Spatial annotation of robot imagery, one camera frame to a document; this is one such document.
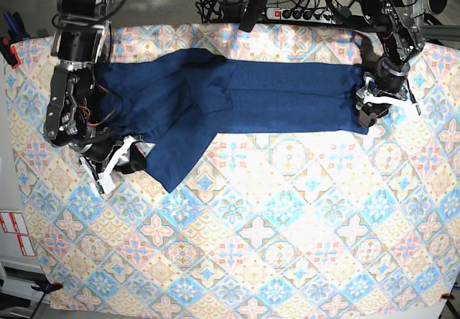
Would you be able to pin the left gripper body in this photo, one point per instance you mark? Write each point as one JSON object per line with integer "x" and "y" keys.
{"x": 388, "y": 79}

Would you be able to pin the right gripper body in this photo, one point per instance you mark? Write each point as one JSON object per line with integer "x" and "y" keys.
{"x": 99, "y": 153}

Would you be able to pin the blue long-sleeve T-shirt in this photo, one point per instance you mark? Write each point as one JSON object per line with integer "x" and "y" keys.
{"x": 181, "y": 101}

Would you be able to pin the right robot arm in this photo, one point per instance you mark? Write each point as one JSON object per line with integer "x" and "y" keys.
{"x": 83, "y": 28}

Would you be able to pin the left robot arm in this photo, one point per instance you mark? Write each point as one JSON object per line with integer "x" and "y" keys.
{"x": 390, "y": 20}

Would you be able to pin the red white labels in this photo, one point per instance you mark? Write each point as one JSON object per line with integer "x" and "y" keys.
{"x": 13, "y": 229}

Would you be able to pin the patterned tile tablecloth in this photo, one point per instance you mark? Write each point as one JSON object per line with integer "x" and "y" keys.
{"x": 328, "y": 225}

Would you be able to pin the blue clamp bottom-left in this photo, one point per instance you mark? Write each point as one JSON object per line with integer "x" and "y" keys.
{"x": 45, "y": 287}

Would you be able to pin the white power strip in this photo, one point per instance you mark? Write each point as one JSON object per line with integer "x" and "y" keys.
{"x": 316, "y": 16}

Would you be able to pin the red black clamp top-left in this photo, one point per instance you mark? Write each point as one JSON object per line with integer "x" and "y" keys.
{"x": 9, "y": 53}

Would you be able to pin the red clamp bottom-right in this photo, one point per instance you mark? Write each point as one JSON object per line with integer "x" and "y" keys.
{"x": 448, "y": 296}

